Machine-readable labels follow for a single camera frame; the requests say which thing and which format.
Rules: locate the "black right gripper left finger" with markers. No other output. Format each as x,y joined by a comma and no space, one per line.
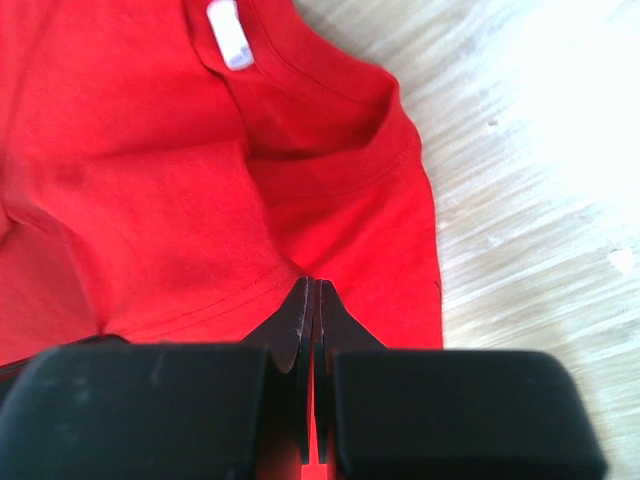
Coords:
109,409

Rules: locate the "red t shirt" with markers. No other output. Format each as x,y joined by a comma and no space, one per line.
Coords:
149,190

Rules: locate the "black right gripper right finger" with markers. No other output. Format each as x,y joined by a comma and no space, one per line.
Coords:
384,413

